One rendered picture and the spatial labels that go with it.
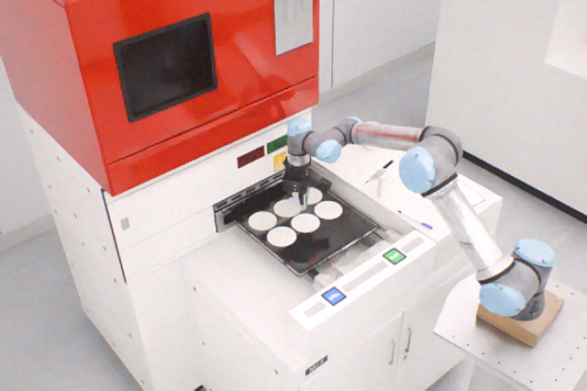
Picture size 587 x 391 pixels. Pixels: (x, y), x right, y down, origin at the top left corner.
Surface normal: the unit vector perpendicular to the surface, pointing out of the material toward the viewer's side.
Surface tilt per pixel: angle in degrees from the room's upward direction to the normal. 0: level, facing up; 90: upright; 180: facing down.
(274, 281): 0
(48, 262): 0
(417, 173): 84
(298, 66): 90
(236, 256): 0
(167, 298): 90
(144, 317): 90
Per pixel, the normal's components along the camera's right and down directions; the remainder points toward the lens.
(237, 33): 0.63, 0.47
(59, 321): -0.02, -0.78
